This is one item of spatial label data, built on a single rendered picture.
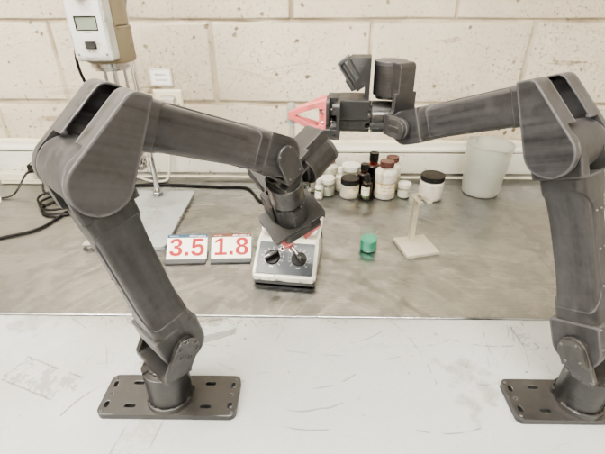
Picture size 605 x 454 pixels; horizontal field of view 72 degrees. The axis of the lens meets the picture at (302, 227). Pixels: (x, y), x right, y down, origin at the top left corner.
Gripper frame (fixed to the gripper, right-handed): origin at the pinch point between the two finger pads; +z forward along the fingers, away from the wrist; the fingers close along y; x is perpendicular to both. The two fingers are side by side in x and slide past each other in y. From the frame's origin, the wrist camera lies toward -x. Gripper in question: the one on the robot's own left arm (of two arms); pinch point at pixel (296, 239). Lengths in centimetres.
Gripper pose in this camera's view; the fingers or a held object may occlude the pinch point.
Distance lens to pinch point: 79.8
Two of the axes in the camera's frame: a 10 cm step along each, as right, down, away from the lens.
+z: 0.9, 4.9, 8.7
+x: 5.5, 7.0, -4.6
